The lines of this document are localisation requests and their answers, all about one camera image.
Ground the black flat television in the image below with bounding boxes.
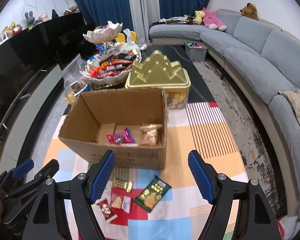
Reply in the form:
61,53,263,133
0,39,49,133

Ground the red white cracker packet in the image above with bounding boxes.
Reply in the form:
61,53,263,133
111,187,124,209

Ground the small clear pink candy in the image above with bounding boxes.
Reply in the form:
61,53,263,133
121,195,131,212

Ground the clear jar of nuts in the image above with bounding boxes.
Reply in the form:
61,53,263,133
70,80,89,98

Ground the clear plastic bag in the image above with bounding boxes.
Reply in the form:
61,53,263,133
62,55,87,90

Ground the colourful patchwork tablecloth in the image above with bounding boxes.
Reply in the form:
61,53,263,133
27,101,285,240

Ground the grey corner sofa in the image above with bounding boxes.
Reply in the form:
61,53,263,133
149,9,300,220

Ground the clear biscuit tub gold lid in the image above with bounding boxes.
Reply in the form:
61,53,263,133
125,50,192,110

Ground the green cracker packet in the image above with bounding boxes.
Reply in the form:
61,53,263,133
133,175,172,213

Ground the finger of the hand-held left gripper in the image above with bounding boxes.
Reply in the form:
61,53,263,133
0,159,34,188
5,159,60,198

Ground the white sheer curtain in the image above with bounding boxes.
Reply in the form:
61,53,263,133
126,0,162,45

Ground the magenta snack packet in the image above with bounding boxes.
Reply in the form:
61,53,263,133
106,127,134,145

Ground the clothes heap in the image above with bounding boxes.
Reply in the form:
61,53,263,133
160,15,194,25

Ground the grey bunny plush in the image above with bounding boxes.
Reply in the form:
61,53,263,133
24,10,37,27

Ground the grey patterned rug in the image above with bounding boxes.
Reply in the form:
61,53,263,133
192,60,288,218

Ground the large pink plush toy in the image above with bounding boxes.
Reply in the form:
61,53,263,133
201,7,227,31

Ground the gold foil candy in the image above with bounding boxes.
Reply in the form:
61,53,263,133
112,177,133,192

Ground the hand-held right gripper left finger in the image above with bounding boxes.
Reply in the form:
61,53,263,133
21,150,115,240

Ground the yellow plush toy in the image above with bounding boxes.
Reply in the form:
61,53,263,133
192,10,205,25

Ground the grey storage bin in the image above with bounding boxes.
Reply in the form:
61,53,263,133
184,41,208,61

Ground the brown cardboard box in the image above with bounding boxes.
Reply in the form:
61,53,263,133
58,87,168,170

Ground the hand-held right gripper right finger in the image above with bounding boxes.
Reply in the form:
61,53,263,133
188,150,282,240

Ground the heap of assorted wrapped sweets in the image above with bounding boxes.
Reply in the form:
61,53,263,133
84,52,140,78

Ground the black upright piano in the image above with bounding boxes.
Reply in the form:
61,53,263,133
37,11,95,70

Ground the beige quilted jacket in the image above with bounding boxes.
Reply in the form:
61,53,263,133
278,89,300,140

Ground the gold foil balloon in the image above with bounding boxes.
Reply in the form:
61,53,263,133
1,22,23,34

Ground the grey television cabinet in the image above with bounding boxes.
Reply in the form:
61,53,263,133
0,62,65,178

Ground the brown plush toy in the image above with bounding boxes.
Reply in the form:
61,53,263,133
240,2,259,21

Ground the dark red snack packet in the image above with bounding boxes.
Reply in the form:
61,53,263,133
95,199,118,223

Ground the two-tier white snack stand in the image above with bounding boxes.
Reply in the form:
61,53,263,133
80,21,140,88

